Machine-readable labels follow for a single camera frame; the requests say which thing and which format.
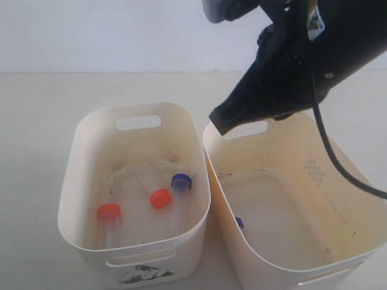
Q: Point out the orange cap tube labelled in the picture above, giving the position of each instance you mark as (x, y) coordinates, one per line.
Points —
(158, 196)

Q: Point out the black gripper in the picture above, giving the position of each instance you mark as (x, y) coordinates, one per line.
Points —
(292, 51)

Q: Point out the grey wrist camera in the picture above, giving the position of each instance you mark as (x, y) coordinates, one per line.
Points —
(217, 11)

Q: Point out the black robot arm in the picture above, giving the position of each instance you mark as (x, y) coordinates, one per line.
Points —
(357, 36)

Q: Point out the blue cap tube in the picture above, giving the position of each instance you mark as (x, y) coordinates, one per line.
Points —
(240, 223)
(180, 184)

